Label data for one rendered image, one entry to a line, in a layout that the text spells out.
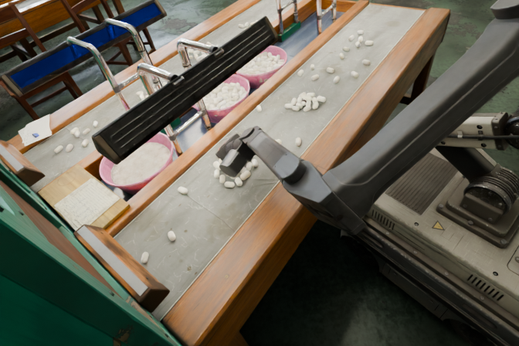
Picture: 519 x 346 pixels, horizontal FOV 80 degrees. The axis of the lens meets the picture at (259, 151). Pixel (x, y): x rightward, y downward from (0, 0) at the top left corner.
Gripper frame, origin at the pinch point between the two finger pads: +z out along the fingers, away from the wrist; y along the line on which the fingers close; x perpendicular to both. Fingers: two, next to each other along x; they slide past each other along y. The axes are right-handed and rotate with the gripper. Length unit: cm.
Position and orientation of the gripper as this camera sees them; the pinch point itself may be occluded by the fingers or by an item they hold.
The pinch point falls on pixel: (222, 155)
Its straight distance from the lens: 107.0
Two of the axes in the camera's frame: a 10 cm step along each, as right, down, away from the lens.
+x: 6.3, 7.5, 2.1
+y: -6.0, 6.4, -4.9
